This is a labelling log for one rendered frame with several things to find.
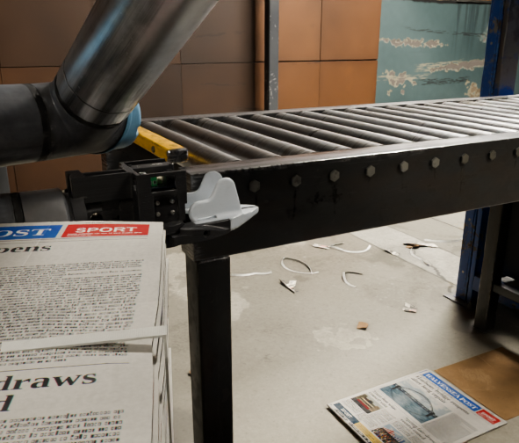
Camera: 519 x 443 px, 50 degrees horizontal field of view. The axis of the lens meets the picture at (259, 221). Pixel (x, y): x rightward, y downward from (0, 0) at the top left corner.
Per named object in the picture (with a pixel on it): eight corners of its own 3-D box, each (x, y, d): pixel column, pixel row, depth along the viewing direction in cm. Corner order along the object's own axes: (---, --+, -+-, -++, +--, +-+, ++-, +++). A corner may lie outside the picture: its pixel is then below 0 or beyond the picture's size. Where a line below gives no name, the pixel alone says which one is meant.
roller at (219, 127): (312, 192, 84) (299, 165, 82) (198, 143, 124) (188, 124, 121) (336, 174, 85) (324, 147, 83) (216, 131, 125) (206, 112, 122)
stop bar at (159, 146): (166, 164, 75) (165, 149, 75) (98, 123, 112) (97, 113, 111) (189, 162, 77) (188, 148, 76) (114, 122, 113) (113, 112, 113)
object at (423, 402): (396, 474, 128) (396, 470, 127) (327, 405, 152) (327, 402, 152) (506, 425, 144) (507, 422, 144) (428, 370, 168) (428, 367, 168)
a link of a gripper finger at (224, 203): (269, 175, 61) (191, 185, 57) (269, 225, 63) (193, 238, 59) (256, 170, 64) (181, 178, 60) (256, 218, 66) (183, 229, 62)
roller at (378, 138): (407, 177, 92) (403, 148, 90) (271, 135, 132) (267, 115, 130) (429, 166, 94) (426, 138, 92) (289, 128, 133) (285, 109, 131)
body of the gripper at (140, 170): (193, 170, 56) (71, 183, 51) (197, 249, 59) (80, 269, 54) (169, 156, 63) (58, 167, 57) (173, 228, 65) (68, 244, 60)
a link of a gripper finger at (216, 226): (235, 222, 59) (156, 235, 56) (236, 236, 60) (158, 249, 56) (218, 211, 63) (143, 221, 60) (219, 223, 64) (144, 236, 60)
